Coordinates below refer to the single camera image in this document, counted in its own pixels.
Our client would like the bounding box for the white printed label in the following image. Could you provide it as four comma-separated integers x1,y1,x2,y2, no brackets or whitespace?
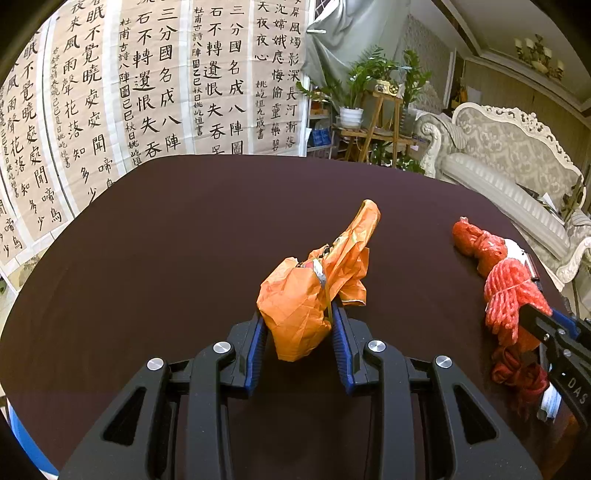
538,388,561,422

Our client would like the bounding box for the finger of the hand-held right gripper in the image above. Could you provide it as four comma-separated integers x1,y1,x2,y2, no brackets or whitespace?
551,308,591,354
519,304,573,367

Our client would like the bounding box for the plant in glass vase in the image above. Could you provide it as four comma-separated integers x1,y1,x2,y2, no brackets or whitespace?
399,50,433,137

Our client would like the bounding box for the potted plant in white pot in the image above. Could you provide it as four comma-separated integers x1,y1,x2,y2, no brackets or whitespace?
295,46,402,131

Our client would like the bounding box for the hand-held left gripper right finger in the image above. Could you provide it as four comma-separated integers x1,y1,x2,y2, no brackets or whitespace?
330,302,543,480

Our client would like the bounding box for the blue round object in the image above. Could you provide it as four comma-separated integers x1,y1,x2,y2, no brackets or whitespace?
8,397,61,479

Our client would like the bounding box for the orange plastic bag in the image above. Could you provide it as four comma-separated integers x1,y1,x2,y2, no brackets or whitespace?
256,199,382,363

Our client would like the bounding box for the low green leafy plant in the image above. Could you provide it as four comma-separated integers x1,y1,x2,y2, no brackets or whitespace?
369,138,426,175

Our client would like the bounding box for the metal shelf rack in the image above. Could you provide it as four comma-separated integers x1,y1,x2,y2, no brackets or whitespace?
306,110,339,160

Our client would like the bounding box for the red plastic bag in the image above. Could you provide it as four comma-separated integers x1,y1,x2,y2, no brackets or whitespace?
451,217,552,418

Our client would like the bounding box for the ornate white grey sofa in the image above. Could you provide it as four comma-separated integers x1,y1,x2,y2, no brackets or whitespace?
413,102,591,284

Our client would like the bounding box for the grey hanging cloth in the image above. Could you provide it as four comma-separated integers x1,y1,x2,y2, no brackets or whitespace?
302,0,411,88

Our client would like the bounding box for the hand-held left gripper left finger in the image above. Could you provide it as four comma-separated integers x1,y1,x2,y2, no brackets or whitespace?
58,311,269,480

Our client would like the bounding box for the wooden plant stand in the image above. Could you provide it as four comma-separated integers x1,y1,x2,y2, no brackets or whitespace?
339,90,416,163

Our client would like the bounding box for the row of calligraphy scrolls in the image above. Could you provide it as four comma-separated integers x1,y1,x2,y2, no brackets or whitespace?
0,0,308,296

